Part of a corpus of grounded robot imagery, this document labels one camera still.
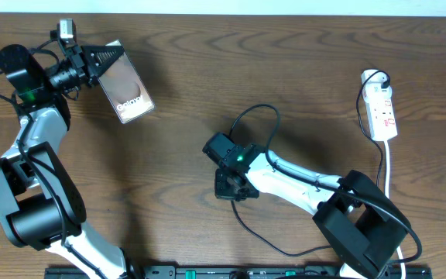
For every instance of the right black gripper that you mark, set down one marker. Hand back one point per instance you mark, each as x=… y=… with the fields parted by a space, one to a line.
x=221 y=193

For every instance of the white USB charger adapter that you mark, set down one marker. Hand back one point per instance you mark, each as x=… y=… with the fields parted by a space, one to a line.
x=375 y=76

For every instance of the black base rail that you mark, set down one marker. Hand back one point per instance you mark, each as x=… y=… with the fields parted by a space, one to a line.
x=311 y=271

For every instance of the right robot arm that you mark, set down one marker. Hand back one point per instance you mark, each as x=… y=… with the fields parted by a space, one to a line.
x=359 y=222

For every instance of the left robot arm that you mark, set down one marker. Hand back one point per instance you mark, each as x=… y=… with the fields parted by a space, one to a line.
x=40 y=206

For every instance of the Samsung Galaxy smartphone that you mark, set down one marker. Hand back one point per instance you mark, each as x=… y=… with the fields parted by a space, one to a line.
x=125 y=90

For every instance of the white power strip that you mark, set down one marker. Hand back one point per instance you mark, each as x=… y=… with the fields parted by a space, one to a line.
x=381 y=118

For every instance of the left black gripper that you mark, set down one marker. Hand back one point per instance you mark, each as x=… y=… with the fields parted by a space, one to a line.
x=87 y=56

